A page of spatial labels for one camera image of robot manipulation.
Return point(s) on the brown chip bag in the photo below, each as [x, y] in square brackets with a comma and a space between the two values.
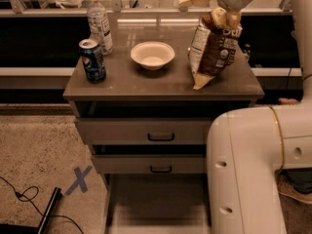
[213, 47]

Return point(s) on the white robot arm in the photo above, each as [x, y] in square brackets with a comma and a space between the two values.
[247, 147]

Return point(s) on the grey drawer cabinet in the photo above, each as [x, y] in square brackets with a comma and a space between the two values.
[126, 81]

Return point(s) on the top grey drawer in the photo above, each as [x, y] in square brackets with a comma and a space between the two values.
[147, 123]

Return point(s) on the grey drawer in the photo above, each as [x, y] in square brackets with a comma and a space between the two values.
[157, 204]
[151, 159]
[147, 123]

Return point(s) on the middle grey drawer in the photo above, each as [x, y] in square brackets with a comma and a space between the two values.
[151, 159]

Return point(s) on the bottom grey drawer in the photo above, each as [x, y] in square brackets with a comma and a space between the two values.
[157, 204]

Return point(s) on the person's hand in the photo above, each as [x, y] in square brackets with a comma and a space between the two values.
[286, 101]

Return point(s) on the white paper bowl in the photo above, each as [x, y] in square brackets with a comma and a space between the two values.
[152, 55]

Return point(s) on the clear plastic water bottle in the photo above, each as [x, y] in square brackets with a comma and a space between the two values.
[99, 26]

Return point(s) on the blue pepsi can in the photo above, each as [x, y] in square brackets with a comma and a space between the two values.
[92, 59]

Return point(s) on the blue jeans leg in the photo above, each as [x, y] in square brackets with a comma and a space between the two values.
[300, 179]

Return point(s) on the metal railing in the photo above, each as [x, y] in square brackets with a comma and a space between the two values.
[72, 8]

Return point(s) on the tan sneaker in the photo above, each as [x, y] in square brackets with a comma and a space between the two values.
[286, 189]

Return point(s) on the blue tape cross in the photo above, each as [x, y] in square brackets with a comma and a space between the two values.
[79, 181]

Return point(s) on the black bar left floor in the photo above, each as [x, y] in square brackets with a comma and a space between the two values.
[49, 211]

